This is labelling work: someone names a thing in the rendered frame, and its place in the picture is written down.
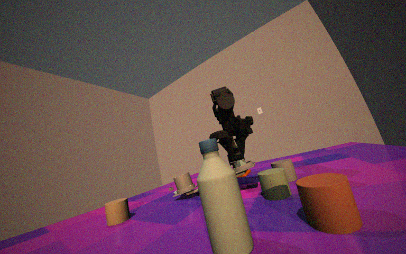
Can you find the beige bottle with blue cap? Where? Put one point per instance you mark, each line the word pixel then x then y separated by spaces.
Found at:
pixel 221 199

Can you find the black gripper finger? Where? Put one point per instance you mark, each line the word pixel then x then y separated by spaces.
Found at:
pixel 241 143
pixel 227 145

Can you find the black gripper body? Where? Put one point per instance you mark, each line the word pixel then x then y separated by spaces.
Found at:
pixel 227 132

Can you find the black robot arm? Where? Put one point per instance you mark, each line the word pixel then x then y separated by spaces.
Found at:
pixel 225 101

